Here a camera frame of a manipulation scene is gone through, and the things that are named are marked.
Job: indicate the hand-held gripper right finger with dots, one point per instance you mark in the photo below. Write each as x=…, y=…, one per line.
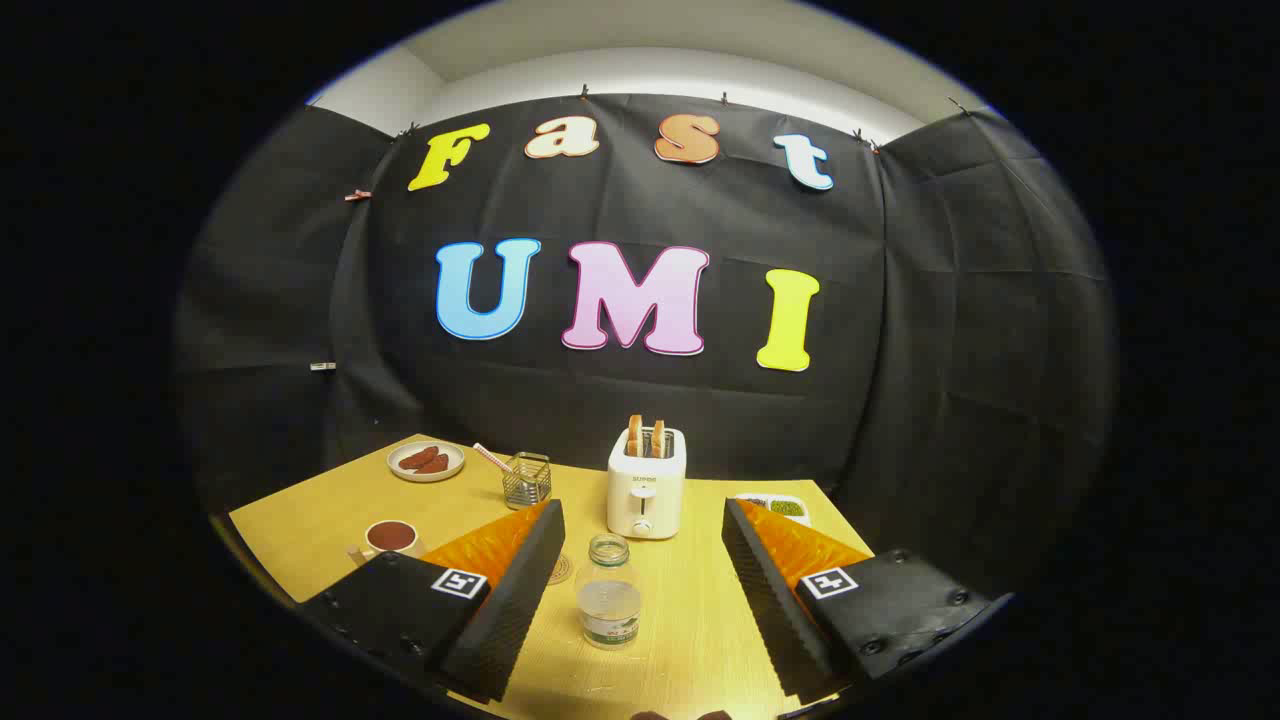
x=775, y=610

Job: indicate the white toaster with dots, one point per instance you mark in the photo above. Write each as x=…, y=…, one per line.
x=645, y=500

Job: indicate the toasted bread slice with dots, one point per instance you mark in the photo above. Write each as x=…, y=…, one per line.
x=634, y=437
x=657, y=440

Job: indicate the red white striped straw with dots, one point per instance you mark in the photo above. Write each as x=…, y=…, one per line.
x=490, y=456

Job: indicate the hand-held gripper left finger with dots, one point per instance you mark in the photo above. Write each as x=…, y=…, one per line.
x=510, y=610

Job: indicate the wooden table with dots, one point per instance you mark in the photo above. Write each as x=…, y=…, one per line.
x=680, y=620

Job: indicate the small white plate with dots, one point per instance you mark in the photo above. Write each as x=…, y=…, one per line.
x=400, y=472

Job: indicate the red-brown sausage piece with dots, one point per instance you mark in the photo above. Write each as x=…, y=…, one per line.
x=417, y=458
x=434, y=464

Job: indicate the white divided bean dish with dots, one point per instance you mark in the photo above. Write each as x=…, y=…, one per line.
x=790, y=510

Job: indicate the round wooden coaster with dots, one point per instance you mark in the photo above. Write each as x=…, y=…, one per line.
x=560, y=570

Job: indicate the clear plastic juice bottle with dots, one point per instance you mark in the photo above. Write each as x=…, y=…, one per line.
x=608, y=600

